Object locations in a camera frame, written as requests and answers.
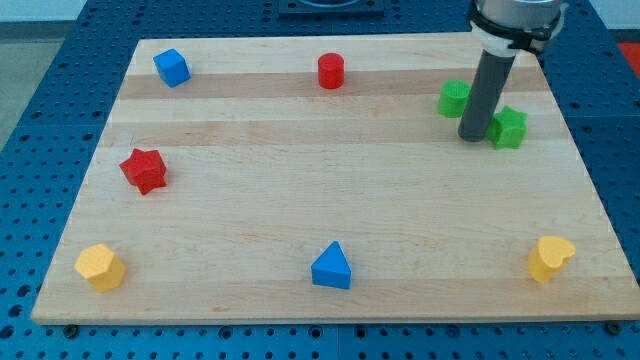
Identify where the green cylinder block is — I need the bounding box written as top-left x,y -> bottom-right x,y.
437,79 -> 471,118

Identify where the red cylinder block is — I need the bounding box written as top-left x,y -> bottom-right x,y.
317,53 -> 345,90

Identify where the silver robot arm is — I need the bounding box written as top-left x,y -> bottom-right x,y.
458,0 -> 569,142

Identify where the yellow heart block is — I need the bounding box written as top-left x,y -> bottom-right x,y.
527,236 -> 576,283

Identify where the yellow hexagon block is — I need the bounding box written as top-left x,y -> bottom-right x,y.
74,244 -> 127,293

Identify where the blue cube block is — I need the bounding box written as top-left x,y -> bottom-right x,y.
153,49 -> 191,88

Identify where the wooden board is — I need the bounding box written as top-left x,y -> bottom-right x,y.
32,33 -> 639,325

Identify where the blue triangle block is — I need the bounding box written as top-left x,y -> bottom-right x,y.
310,241 -> 352,290

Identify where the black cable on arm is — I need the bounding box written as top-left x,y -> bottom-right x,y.
467,2 -> 565,52

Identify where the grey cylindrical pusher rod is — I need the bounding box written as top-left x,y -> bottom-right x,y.
458,50 -> 515,142

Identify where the red star block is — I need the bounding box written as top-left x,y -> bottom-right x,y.
119,148 -> 167,195

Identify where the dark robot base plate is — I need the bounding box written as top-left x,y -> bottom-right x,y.
277,0 -> 384,17

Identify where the green star block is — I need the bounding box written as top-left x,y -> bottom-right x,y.
486,106 -> 528,150

